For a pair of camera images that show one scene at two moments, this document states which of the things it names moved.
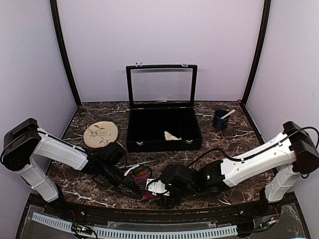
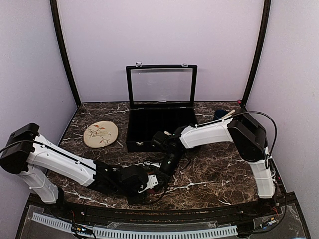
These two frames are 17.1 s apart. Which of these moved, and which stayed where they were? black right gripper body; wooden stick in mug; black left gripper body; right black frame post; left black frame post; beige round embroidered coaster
Moved: black right gripper body; black left gripper body
Stayed: wooden stick in mug; beige round embroidered coaster; right black frame post; left black frame post
